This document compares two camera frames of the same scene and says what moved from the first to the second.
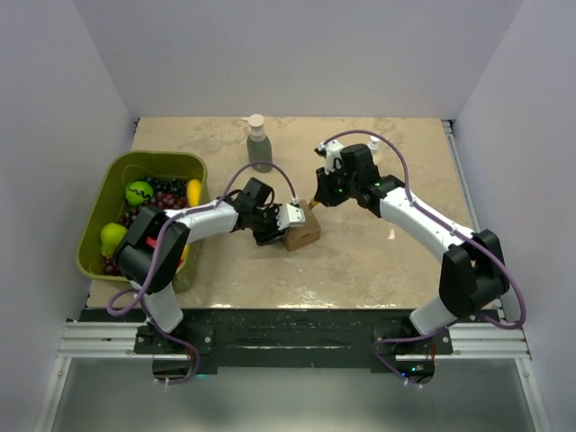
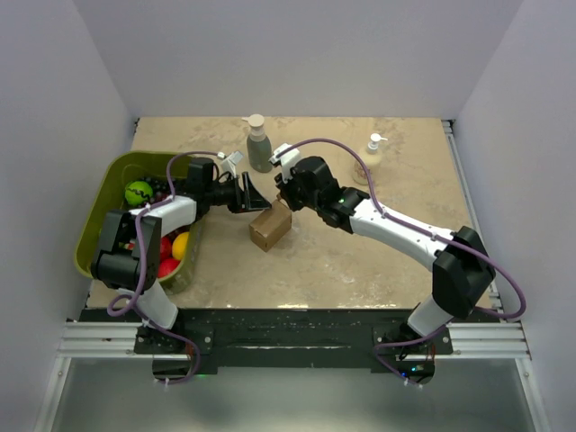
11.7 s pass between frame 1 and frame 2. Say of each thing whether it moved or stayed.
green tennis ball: stayed
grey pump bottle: stayed
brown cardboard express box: moved
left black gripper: moved
